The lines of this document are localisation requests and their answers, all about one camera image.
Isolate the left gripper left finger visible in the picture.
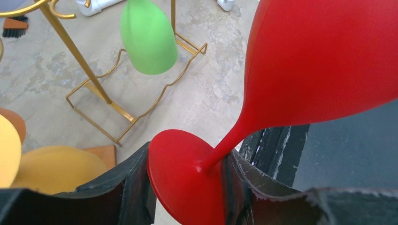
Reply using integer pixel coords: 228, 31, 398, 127
0, 143, 156, 225

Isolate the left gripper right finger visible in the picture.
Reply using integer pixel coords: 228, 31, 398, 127
222, 151, 398, 225

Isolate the gold scroll glass rack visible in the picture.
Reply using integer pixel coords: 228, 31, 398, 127
84, 145, 117, 170

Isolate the yellow goblet front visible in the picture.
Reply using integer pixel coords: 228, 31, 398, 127
0, 116, 107, 195

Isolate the orange plastic goblet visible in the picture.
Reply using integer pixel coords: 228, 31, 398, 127
0, 108, 26, 144

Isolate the red plastic goblet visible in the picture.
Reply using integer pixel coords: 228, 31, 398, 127
147, 0, 398, 225

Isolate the green plastic goblet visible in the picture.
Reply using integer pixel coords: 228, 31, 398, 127
120, 0, 178, 75

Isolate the gold rectangular wire rack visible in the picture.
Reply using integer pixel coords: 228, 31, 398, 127
0, 0, 208, 146

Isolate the small orange black object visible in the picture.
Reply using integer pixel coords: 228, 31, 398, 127
2, 15, 28, 38

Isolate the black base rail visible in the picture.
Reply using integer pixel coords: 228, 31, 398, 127
239, 124, 310, 187

